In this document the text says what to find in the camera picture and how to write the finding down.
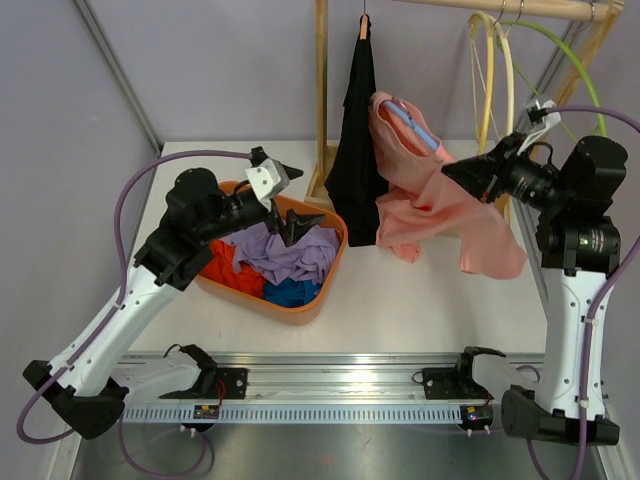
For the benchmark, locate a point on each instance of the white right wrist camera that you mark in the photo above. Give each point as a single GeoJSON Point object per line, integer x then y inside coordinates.
{"type": "Point", "coordinates": [541, 119]}

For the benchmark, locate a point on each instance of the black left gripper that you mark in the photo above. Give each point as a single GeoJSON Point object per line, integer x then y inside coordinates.
{"type": "Point", "coordinates": [296, 224]}

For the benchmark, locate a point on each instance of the orange plastic basket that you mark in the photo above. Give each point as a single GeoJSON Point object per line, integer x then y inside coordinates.
{"type": "Point", "coordinates": [291, 316]}

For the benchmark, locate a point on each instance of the cream clothes hanger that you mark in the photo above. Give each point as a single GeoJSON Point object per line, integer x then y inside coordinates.
{"type": "Point", "coordinates": [501, 36]}

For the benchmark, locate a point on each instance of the light blue clothes hanger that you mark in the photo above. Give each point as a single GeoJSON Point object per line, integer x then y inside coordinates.
{"type": "Point", "coordinates": [402, 112]}

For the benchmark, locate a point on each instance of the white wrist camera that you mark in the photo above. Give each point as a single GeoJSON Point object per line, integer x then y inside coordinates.
{"type": "Point", "coordinates": [541, 119]}
{"type": "Point", "coordinates": [268, 177]}

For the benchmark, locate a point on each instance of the aluminium frame post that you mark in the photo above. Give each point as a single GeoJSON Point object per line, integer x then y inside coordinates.
{"type": "Point", "coordinates": [525, 215]}
{"type": "Point", "coordinates": [97, 33]}

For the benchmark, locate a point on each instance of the blue t shirt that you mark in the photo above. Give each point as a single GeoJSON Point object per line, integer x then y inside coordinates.
{"type": "Point", "coordinates": [291, 293]}

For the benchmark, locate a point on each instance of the purple t shirt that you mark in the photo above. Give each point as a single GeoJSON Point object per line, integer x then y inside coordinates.
{"type": "Point", "coordinates": [310, 258]}

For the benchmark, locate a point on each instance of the orange clothes hanger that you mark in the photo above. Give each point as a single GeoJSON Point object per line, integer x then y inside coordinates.
{"type": "Point", "coordinates": [365, 22]}

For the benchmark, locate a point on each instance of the green clothes hanger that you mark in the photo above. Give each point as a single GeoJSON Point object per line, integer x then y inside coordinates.
{"type": "Point", "coordinates": [564, 59]}

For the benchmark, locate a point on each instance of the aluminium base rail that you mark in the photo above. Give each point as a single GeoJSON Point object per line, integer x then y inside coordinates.
{"type": "Point", "coordinates": [313, 389]}

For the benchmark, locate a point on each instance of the orange t shirt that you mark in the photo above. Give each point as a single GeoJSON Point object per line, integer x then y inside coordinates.
{"type": "Point", "coordinates": [224, 270]}

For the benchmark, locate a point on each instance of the right aluminium frame post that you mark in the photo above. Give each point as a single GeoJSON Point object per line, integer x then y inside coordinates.
{"type": "Point", "coordinates": [525, 215]}

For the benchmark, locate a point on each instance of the black t shirt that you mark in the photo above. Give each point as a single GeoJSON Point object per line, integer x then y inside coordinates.
{"type": "Point", "coordinates": [354, 183]}

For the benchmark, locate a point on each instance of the yellow clothes hanger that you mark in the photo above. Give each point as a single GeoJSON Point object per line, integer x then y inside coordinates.
{"type": "Point", "coordinates": [482, 57]}

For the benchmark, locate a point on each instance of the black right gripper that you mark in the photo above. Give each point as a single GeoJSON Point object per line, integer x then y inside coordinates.
{"type": "Point", "coordinates": [487, 175]}

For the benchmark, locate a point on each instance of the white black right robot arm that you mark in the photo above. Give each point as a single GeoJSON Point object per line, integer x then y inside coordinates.
{"type": "Point", "coordinates": [580, 251]}

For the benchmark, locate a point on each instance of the wooden clothes rack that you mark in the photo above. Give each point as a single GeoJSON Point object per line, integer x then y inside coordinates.
{"type": "Point", "coordinates": [421, 48]}

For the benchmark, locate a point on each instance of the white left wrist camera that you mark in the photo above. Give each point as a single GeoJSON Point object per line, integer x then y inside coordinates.
{"type": "Point", "coordinates": [268, 177]}

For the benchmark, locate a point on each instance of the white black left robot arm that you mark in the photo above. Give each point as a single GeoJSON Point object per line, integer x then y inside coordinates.
{"type": "Point", "coordinates": [81, 384]}

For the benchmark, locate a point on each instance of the pink t shirt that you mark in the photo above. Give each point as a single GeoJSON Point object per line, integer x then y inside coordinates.
{"type": "Point", "coordinates": [422, 201]}

